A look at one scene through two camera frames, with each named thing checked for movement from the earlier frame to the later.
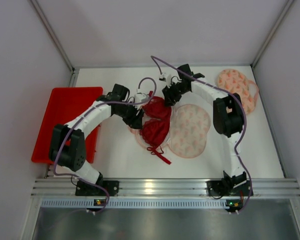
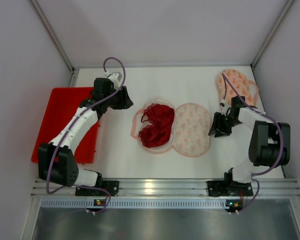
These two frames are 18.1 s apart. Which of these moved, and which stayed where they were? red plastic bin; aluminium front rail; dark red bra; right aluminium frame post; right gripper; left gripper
Moved: dark red bra; left gripper; right gripper
Stayed: red plastic bin; aluminium front rail; right aluminium frame post
